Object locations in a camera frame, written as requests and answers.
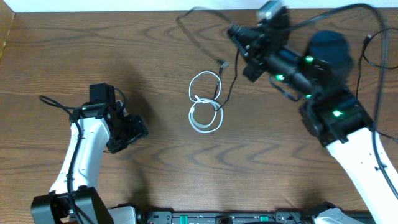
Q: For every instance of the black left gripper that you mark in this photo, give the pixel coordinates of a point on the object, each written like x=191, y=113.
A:
x=138, y=130

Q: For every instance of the brown wooden side panel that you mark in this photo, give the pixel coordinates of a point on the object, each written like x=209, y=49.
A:
x=6, y=19

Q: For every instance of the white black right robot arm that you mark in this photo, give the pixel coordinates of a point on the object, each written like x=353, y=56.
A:
x=331, y=113

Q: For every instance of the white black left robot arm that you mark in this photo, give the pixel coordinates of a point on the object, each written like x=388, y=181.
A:
x=94, y=128

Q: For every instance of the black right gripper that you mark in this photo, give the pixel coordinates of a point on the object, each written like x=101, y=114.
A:
x=251, y=40

